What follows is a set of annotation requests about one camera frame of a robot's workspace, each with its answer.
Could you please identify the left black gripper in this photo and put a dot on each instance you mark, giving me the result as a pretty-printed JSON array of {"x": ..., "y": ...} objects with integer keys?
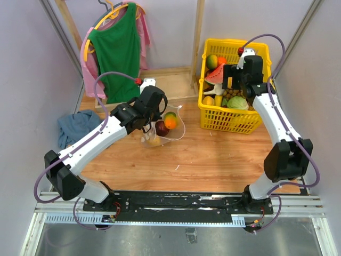
[{"x": 157, "y": 116}]

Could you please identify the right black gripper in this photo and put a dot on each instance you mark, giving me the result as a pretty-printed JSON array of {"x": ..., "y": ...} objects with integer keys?
[{"x": 230, "y": 71}]

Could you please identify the red apple toy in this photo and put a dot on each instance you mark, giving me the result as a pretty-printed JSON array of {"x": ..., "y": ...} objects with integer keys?
[{"x": 161, "y": 129}]

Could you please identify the clear polka dot zip bag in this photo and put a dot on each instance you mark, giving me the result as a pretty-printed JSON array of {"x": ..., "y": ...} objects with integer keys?
[{"x": 173, "y": 135}]

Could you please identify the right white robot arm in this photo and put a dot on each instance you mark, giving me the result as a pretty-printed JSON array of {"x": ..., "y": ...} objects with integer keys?
[{"x": 289, "y": 156}]

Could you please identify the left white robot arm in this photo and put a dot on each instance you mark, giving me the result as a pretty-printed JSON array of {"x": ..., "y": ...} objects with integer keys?
[{"x": 63, "y": 169}]

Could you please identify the green tank top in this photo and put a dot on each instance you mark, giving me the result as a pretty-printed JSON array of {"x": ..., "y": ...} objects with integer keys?
[{"x": 117, "y": 48}]

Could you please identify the green cabbage toy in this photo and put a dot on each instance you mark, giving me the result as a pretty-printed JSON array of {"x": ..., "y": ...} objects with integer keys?
[{"x": 238, "y": 102}]

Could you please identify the white garlic toy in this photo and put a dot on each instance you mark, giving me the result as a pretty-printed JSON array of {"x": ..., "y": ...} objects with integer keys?
[{"x": 217, "y": 90}]

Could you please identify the orange tangerine toy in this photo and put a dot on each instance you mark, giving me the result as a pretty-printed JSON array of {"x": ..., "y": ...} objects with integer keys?
[{"x": 221, "y": 61}]

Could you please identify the watermelon slice toy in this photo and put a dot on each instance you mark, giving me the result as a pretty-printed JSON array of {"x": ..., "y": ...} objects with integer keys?
[{"x": 216, "y": 76}]

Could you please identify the yellow banana toy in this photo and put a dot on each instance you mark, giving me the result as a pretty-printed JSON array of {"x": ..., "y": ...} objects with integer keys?
[{"x": 218, "y": 100}]

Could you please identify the green orange mango toy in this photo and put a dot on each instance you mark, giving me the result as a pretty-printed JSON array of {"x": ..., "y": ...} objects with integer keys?
[{"x": 212, "y": 62}]

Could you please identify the yellow plastic basket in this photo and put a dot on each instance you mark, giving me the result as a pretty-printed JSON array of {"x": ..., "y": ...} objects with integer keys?
[{"x": 219, "y": 118}]

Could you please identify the wooden clothes rack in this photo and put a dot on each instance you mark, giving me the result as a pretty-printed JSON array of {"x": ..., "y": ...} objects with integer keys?
[{"x": 179, "y": 83}]

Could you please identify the pink shirt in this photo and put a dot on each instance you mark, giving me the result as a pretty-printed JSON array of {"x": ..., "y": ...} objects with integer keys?
[{"x": 90, "y": 67}]

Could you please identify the blue crumpled cloth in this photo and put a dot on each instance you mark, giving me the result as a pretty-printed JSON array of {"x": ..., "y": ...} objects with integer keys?
[{"x": 74, "y": 127}]

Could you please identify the yellow clothes hanger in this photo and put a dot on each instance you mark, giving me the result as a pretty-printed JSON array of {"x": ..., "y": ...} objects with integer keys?
[{"x": 92, "y": 29}]

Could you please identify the grey clothes hanger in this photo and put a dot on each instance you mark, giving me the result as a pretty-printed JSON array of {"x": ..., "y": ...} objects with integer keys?
[{"x": 108, "y": 5}]

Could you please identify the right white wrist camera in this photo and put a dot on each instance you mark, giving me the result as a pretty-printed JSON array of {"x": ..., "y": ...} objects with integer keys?
[{"x": 243, "y": 52}]

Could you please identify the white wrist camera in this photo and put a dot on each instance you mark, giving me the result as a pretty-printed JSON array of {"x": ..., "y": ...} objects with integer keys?
[
  {"x": 243, "y": 52},
  {"x": 142, "y": 83}
]

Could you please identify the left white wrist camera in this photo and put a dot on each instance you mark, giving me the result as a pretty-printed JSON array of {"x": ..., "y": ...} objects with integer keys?
[{"x": 142, "y": 83}]

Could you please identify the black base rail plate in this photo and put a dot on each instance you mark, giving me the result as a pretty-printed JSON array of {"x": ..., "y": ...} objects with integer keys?
[{"x": 179, "y": 207}]

